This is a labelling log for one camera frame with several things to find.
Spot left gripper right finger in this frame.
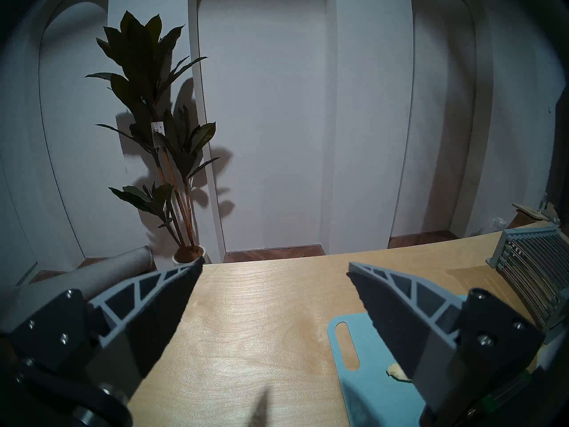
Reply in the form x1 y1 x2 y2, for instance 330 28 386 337
347 262 546 414

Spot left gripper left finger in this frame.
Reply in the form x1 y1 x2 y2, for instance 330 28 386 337
9 257 205 381

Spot peeled yellow banana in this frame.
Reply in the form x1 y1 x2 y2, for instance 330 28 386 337
386 363 412 382

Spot light blue cutting board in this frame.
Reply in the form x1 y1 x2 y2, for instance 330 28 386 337
328 313 427 427

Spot flat wooden board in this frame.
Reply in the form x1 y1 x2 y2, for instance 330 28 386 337
512 203 552 222

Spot rolled grey floor mat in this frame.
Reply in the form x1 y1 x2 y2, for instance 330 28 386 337
0 246 156 324

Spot grey metal dish rack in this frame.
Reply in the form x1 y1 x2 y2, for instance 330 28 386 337
487 225 569 331

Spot clear plastic bag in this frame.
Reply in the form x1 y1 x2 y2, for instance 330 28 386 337
478 216 507 235

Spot cardboard box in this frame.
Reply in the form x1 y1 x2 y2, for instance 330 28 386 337
507 210 541 229

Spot tall green potted plant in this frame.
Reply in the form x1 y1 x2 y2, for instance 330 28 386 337
84 10 234 266

